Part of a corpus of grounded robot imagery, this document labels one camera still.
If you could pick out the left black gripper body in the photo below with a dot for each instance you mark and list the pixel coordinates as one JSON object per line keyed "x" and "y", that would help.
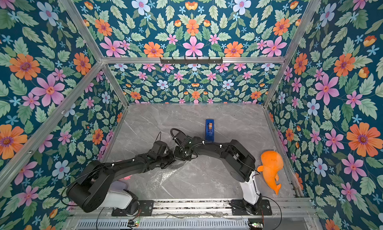
{"x": 164, "y": 160}

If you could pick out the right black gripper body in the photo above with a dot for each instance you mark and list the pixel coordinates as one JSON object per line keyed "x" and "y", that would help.
{"x": 179, "y": 154}

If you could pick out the clear bubble wrap sheet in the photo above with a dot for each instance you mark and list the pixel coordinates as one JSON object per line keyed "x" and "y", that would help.
{"x": 158, "y": 176}

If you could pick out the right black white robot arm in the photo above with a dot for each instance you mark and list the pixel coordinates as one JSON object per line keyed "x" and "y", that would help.
{"x": 238, "y": 161}

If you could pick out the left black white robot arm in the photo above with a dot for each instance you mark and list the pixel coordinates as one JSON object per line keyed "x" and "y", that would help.
{"x": 98, "y": 187}

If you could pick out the blue tape dispenser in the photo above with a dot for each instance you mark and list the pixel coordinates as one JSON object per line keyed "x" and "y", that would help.
{"x": 209, "y": 130}

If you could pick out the pink plush toy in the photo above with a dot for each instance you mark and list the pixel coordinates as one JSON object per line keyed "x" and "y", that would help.
{"x": 126, "y": 178}

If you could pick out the orange plush whale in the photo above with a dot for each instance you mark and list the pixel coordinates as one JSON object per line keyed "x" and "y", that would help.
{"x": 272, "y": 163}

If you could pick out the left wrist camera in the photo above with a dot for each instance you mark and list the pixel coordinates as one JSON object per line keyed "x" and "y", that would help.
{"x": 159, "y": 148}

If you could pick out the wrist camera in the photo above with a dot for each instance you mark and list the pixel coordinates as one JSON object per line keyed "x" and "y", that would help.
{"x": 159, "y": 148}
{"x": 179, "y": 137}

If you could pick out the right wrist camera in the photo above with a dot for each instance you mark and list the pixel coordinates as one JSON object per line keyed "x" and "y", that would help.
{"x": 179, "y": 137}

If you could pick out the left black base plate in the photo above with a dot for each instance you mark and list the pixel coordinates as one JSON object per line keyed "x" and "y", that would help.
{"x": 142, "y": 208}

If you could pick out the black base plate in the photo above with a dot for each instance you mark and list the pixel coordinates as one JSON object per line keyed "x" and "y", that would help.
{"x": 142, "y": 208}
{"x": 243, "y": 208}

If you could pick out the white vented cable duct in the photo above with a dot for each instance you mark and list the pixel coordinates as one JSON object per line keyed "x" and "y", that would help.
{"x": 164, "y": 224}

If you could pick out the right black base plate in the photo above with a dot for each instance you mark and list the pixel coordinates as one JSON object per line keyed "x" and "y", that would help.
{"x": 243, "y": 208}

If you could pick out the black hook rail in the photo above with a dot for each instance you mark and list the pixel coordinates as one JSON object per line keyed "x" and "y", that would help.
{"x": 186, "y": 61}

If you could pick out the aluminium mounting rail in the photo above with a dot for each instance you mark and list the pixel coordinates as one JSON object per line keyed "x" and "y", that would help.
{"x": 281, "y": 207}

